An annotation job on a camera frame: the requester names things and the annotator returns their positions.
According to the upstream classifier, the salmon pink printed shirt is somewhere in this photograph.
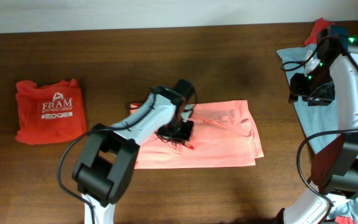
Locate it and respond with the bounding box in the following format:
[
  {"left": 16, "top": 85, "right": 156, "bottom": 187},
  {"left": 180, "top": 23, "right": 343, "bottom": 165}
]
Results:
[{"left": 135, "top": 100, "right": 264, "bottom": 169}]

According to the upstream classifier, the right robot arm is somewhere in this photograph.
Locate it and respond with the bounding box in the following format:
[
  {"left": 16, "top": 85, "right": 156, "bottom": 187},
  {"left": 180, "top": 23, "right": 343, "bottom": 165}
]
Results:
[{"left": 275, "top": 25, "right": 358, "bottom": 223}]

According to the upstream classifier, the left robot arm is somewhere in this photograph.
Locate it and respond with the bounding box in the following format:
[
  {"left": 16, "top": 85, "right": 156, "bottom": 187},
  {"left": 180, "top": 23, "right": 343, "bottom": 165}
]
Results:
[{"left": 72, "top": 80, "right": 196, "bottom": 223}]

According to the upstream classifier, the red garment under pile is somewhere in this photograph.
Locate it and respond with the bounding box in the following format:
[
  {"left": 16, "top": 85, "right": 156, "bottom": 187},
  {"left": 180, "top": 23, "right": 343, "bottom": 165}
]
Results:
[{"left": 303, "top": 17, "right": 335, "bottom": 46}]

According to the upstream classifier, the folded red printed shirt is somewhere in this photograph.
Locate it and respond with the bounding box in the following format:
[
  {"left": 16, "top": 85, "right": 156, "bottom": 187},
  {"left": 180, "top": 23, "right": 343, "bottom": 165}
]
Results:
[{"left": 16, "top": 78, "right": 87, "bottom": 145}]

